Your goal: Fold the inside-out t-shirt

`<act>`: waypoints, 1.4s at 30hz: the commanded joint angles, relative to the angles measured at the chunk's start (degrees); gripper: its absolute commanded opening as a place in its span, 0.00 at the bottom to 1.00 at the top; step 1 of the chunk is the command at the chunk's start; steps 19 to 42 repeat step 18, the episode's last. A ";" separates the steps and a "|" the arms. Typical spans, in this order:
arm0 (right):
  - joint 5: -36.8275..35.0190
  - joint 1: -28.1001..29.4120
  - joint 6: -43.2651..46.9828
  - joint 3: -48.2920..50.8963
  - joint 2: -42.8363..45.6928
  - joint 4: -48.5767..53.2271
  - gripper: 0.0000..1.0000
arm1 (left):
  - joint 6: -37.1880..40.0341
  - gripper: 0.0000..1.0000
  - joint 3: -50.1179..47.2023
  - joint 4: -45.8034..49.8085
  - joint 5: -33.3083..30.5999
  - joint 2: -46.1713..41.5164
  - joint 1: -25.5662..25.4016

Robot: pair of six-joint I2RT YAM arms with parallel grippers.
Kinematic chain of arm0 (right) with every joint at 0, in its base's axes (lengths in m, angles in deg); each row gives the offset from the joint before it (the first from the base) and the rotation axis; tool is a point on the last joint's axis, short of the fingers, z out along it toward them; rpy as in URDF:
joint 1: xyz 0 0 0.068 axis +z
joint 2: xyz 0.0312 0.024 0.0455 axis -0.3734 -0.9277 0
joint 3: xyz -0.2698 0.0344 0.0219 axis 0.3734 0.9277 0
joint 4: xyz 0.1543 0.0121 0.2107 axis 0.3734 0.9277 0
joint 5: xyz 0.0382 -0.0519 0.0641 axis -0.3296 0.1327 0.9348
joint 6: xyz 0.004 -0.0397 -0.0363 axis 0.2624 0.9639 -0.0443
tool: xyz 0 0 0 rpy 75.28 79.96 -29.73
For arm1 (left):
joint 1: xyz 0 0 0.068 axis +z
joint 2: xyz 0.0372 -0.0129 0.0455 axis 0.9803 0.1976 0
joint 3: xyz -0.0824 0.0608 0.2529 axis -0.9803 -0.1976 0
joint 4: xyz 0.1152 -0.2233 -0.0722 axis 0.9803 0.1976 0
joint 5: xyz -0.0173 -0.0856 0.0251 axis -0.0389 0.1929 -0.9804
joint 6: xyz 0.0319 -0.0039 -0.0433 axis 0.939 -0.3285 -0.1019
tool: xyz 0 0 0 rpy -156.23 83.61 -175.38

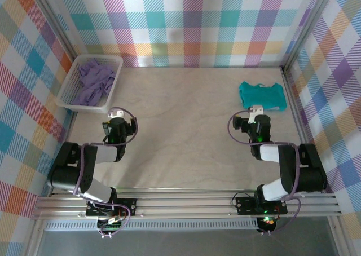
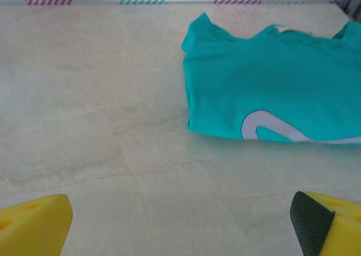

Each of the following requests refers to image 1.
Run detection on teal printed t-shirt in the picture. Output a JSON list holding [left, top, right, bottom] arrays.
[[239, 81, 288, 112]]

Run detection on white plastic mesh basket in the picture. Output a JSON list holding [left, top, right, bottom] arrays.
[[55, 54, 124, 114]]

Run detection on purple crumpled t-shirt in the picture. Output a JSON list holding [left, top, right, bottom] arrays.
[[73, 58, 117, 107]]

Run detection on circuit board with LEDs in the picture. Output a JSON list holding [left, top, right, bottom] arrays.
[[258, 215, 277, 233]]

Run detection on green terminal circuit board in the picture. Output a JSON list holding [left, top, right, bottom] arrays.
[[97, 216, 126, 234]]

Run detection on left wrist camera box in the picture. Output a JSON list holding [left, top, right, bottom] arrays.
[[107, 107, 125, 120]]

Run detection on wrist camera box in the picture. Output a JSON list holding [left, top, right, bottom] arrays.
[[247, 105, 265, 124], [107, 107, 125, 120]]

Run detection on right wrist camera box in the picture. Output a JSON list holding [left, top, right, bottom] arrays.
[[247, 105, 265, 124]]

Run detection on aluminium side rail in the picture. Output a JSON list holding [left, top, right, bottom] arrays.
[[24, 109, 78, 256], [281, 68, 349, 256]]

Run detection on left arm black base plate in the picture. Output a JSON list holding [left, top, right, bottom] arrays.
[[85, 198, 138, 217]]

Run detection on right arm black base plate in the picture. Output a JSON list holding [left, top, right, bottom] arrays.
[[235, 196, 288, 215]]

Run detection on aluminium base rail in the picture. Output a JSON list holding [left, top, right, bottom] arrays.
[[30, 192, 342, 220]]

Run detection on aluminium frame post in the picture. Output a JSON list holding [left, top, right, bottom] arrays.
[[280, 0, 339, 76], [28, 0, 81, 61]]

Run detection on grey slotted cable duct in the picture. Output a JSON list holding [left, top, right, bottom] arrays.
[[45, 220, 259, 232]]

